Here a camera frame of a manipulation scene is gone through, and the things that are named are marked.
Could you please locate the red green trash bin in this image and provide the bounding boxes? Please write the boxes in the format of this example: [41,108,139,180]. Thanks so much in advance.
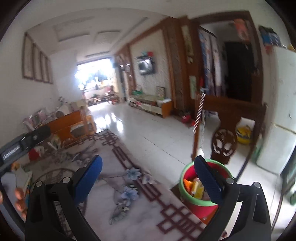
[178,159,234,220]

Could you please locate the dark wooden chair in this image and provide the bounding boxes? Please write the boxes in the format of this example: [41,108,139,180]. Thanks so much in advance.
[191,93,267,180]

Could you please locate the person's left hand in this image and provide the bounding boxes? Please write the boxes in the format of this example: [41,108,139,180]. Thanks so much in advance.
[14,187,27,220]

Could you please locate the white refrigerator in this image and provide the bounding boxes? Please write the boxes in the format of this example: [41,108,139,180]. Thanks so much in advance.
[256,47,295,175]

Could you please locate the framed wall pictures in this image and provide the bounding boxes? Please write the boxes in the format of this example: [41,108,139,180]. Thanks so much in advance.
[22,32,54,84]

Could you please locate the grey patterned floor rug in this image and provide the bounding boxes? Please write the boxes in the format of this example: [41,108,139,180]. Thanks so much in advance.
[0,129,228,241]

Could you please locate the orange snack bag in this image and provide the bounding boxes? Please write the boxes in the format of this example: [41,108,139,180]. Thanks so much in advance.
[183,179,193,194]

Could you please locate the wall mounted television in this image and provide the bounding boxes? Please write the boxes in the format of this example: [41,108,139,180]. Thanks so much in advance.
[137,57,155,75]

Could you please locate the wooden tv cabinet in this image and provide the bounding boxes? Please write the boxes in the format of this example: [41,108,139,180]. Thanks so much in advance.
[127,94,173,118]

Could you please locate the yellow snack wrapper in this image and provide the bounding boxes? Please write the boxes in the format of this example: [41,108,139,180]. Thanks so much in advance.
[190,178,204,200]

